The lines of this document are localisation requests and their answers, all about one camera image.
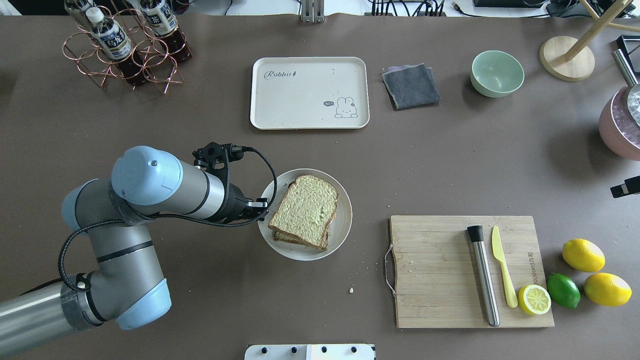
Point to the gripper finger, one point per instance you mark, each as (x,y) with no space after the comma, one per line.
(257,209)

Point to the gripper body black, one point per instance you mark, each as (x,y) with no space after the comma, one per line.
(234,202)

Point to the bread slice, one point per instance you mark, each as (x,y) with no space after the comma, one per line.
(307,209)
(319,242)

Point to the white plate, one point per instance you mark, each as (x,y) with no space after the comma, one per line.
(337,231)

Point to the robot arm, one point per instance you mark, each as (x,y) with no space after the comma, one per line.
(108,267)

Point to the cream rabbit tray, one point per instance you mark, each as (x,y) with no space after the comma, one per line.
(314,92)

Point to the wooden cutting board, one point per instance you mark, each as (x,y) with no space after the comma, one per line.
(436,280)

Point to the grey folded cloth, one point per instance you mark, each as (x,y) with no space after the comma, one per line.
(411,85)

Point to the tea bottle right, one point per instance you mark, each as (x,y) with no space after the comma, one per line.
(162,21)

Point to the tea bottle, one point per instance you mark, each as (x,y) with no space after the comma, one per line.
(77,10)
(116,45)
(162,21)

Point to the tea bottle front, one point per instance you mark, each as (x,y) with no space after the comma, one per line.
(116,45)

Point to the steel muddler black tip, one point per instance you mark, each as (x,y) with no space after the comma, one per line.
(487,293)

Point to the yellow plastic knife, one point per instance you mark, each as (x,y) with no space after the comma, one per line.
(509,292)

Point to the tea bottle left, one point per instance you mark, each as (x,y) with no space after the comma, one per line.
(77,10)

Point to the green bowl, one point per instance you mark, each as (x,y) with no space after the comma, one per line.
(496,74)

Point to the halved lemon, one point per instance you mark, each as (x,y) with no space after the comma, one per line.
(533,299)

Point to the green lime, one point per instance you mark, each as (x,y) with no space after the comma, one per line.
(563,290)

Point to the whole yellow lemon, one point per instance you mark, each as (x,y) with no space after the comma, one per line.
(583,255)
(607,289)

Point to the wooden mug tree stand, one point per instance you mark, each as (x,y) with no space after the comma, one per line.
(571,59)

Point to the pink bowl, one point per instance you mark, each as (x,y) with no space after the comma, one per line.
(618,129)

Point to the clear ice cubes pile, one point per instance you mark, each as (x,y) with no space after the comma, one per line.
(630,101)

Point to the metal ice scoop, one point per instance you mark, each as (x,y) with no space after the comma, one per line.
(625,69)

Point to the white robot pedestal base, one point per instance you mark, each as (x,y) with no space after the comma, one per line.
(331,351)

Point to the copper wire bottle rack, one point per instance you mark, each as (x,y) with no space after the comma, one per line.
(159,68)

